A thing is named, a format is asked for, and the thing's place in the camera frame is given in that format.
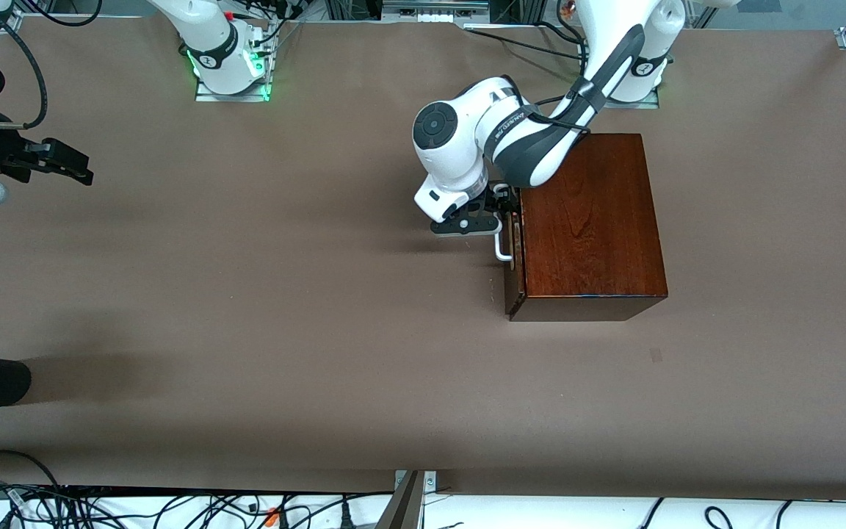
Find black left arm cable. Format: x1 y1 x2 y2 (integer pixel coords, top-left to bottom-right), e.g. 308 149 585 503
529 77 596 134

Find tangled black cables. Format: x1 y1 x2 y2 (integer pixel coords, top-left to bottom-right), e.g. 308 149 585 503
0 481 394 529

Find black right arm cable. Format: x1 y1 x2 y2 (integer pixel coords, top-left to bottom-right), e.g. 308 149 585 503
0 15 49 132

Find wooden drawer with white handle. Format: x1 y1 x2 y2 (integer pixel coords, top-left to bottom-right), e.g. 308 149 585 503
494 213 528 317

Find dark brown wooden cabinet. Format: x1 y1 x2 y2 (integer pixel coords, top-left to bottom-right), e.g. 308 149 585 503
509 133 668 323

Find grey slanted metal strut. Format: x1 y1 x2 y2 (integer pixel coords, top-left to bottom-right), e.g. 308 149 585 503
375 470 425 529

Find long black table cable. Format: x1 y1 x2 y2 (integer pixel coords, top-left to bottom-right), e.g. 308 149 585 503
463 26 589 61

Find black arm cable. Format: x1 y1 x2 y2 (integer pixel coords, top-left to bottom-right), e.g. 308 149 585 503
0 15 49 132
529 77 596 134

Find white power strip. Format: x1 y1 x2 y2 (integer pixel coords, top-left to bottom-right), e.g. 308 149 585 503
381 0 491 24

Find small metal edge bracket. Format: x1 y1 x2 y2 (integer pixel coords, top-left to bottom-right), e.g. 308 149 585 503
394 470 438 494

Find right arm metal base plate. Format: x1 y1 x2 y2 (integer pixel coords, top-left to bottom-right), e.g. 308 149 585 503
194 44 277 103

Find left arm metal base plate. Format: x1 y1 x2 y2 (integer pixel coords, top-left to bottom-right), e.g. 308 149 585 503
603 88 660 109

